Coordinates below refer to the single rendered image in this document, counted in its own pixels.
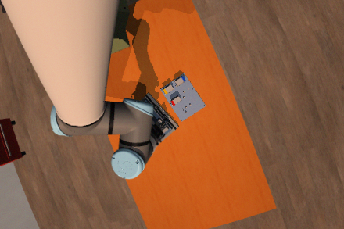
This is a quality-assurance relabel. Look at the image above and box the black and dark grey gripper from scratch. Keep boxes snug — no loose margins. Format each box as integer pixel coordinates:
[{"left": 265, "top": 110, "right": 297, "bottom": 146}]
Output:
[{"left": 151, "top": 125, "right": 165, "bottom": 145}]

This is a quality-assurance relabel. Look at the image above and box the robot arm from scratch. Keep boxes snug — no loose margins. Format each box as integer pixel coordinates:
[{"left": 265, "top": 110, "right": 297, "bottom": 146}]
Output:
[{"left": 1, "top": 0, "right": 156, "bottom": 179}]

